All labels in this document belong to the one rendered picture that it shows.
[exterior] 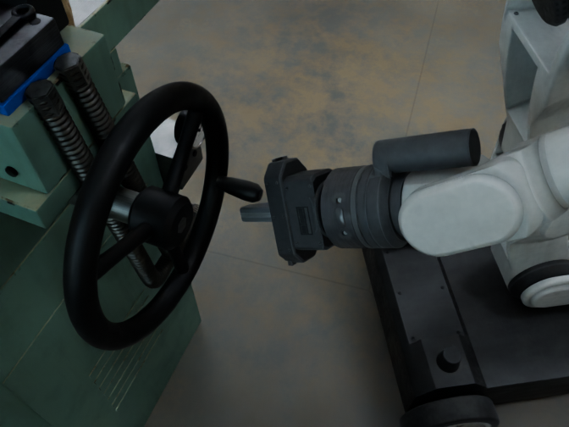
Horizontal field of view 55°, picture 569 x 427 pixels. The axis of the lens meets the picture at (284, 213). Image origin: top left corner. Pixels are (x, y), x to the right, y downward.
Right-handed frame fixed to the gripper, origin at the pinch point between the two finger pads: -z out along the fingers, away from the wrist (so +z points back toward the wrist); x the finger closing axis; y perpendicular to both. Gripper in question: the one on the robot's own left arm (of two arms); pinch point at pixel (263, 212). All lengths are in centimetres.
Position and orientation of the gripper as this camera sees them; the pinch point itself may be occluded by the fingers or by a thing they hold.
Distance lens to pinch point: 66.3
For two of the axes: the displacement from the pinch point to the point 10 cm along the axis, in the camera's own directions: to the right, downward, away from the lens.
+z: 8.0, -0.4, -6.0
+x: -1.9, -9.6, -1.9
